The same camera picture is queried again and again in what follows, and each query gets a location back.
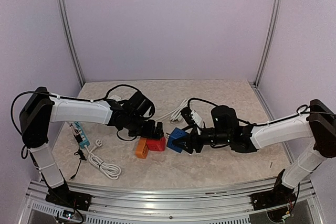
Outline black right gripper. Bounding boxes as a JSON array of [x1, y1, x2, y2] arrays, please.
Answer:
[[172, 125, 231, 154]]

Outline white cable of orange block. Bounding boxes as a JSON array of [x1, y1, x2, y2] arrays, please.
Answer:
[[154, 99, 188, 124]]

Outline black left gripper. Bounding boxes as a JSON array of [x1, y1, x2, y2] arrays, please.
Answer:
[[127, 114, 163, 139]]

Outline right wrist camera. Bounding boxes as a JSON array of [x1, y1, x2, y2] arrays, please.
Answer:
[[181, 107, 203, 128]]

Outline red cube socket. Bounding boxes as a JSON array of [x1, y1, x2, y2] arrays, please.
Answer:
[[146, 136, 166, 152]]

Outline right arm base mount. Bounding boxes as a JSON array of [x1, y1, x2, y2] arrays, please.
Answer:
[[250, 169, 296, 210]]

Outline white strip power cable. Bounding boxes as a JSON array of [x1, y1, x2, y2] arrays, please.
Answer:
[[85, 140, 123, 180]]

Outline left aluminium corner post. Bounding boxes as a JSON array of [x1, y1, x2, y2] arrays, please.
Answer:
[[57, 0, 86, 87]]

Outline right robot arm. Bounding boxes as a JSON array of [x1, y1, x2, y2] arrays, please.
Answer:
[[169, 99, 335, 205]]

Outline aluminium corner post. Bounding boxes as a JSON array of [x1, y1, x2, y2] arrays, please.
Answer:
[[253, 0, 281, 89], [57, 0, 86, 87]]

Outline white plug adapter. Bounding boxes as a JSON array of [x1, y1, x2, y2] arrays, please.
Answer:
[[109, 95, 121, 102]]

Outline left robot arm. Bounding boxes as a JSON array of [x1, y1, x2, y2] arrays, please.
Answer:
[[14, 87, 163, 206]]

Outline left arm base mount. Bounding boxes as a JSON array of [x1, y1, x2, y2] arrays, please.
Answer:
[[45, 184, 92, 211]]

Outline right aluminium corner post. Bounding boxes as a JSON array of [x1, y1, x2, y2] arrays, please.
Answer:
[[253, 0, 281, 89]]

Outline black charger with thin cable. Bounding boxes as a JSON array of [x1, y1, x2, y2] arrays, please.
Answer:
[[70, 134, 87, 180]]

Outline orange USB socket block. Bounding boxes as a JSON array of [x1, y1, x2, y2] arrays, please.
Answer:
[[135, 137, 149, 159]]

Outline aluminium front rail frame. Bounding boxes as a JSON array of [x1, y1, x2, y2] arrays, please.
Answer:
[[15, 178, 326, 223]]

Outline teal power strip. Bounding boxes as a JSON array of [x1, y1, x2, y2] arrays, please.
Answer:
[[72, 122, 90, 149]]

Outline blue cube socket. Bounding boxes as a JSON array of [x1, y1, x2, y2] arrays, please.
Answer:
[[166, 127, 187, 153]]

